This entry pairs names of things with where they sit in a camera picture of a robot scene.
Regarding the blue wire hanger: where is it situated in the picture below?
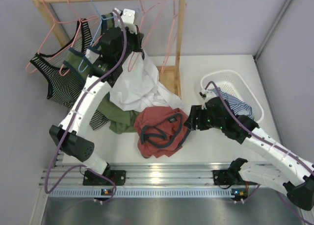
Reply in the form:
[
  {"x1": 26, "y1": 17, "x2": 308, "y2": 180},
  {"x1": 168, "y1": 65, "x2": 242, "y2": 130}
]
[{"x1": 78, "y1": 0, "x2": 140, "y2": 72}]

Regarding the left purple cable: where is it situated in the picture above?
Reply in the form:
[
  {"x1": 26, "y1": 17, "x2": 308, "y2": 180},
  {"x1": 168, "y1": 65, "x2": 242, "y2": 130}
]
[{"x1": 44, "y1": 8, "x2": 128, "y2": 206}]

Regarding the slotted cable duct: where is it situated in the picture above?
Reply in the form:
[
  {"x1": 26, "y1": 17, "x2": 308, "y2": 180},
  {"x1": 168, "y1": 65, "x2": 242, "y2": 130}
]
[{"x1": 50, "y1": 187, "x2": 247, "y2": 198}]

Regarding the green tank top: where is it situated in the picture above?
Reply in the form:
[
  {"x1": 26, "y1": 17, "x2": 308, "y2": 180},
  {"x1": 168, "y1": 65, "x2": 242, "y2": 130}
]
[{"x1": 63, "y1": 13, "x2": 145, "y2": 135}]

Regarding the purple cable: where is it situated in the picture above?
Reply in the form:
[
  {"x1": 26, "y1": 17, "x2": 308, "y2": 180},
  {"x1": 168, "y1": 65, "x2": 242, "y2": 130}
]
[
  {"x1": 205, "y1": 81, "x2": 314, "y2": 225},
  {"x1": 44, "y1": 8, "x2": 128, "y2": 206}
]

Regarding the aluminium mounting rail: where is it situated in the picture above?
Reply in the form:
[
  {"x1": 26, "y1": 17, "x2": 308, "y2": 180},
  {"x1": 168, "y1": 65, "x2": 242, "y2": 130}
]
[{"x1": 48, "y1": 163, "x2": 230, "y2": 189}]

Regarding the blue striped garment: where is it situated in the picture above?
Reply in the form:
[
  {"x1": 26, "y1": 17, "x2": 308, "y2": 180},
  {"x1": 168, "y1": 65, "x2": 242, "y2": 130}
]
[{"x1": 218, "y1": 87, "x2": 254, "y2": 120}]

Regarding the red tank top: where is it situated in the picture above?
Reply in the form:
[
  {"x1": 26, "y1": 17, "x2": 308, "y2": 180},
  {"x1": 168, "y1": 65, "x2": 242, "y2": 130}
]
[{"x1": 133, "y1": 106, "x2": 190, "y2": 158}]

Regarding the pink hanger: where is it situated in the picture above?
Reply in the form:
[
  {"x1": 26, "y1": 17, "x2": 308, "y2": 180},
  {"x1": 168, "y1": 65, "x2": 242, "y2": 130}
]
[
  {"x1": 25, "y1": 0, "x2": 99, "y2": 74},
  {"x1": 59, "y1": 0, "x2": 119, "y2": 76},
  {"x1": 127, "y1": 0, "x2": 167, "y2": 72},
  {"x1": 161, "y1": 0, "x2": 186, "y2": 73}
]

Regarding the black white striped tank top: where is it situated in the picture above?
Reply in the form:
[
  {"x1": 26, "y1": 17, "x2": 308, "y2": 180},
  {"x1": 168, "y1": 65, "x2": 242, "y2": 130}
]
[{"x1": 29, "y1": 18, "x2": 110, "y2": 131}]

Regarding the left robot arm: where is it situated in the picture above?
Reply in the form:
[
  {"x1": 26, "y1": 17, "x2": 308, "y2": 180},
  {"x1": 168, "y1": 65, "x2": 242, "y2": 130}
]
[{"x1": 49, "y1": 27, "x2": 144, "y2": 184}]

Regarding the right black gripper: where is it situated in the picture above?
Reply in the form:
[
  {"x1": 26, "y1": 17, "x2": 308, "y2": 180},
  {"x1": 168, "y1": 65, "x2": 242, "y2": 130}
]
[{"x1": 184, "y1": 104, "x2": 224, "y2": 130}]

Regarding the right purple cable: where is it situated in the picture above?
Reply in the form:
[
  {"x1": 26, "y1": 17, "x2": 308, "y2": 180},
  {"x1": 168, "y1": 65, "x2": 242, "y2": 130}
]
[{"x1": 205, "y1": 81, "x2": 314, "y2": 225}]

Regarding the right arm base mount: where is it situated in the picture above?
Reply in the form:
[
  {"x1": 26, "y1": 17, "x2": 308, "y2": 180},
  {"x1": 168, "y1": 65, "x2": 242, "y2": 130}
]
[{"x1": 212, "y1": 158, "x2": 256, "y2": 189}]

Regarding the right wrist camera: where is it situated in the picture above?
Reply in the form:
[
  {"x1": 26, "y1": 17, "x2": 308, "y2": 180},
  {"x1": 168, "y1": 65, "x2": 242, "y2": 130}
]
[{"x1": 199, "y1": 89, "x2": 216, "y2": 105}]

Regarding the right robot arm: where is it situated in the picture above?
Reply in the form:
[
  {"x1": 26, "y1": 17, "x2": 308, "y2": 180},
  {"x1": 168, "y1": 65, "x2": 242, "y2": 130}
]
[{"x1": 184, "y1": 97, "x2": 314, "y2": 211}]

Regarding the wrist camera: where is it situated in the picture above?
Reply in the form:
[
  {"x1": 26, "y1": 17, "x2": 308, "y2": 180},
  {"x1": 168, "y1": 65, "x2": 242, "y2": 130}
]
[
  {"x1": 118, "y1": 8, "x2": 138, "y2": 34},
  {"x1": 199, "y1": 89, "x2": 216, "y2": 105}
]

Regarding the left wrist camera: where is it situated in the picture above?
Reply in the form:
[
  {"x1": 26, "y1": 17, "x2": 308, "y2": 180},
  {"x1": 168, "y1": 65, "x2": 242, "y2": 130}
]
[{"x1": 118, "y1": 8, "x2": 138, "y2": 34}]

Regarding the white plastic laundry basket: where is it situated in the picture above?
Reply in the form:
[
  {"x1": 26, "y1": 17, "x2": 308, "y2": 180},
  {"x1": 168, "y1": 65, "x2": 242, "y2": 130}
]
[{"x1": 200, "y1": 70, "x2": 264, "y2": 123}]

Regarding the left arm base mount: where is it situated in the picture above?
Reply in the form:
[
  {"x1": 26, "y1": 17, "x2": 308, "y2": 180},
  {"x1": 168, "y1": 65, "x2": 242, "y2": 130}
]
[{"x1": 82, "y1": 170, "x2": 126, "y2": 186}]

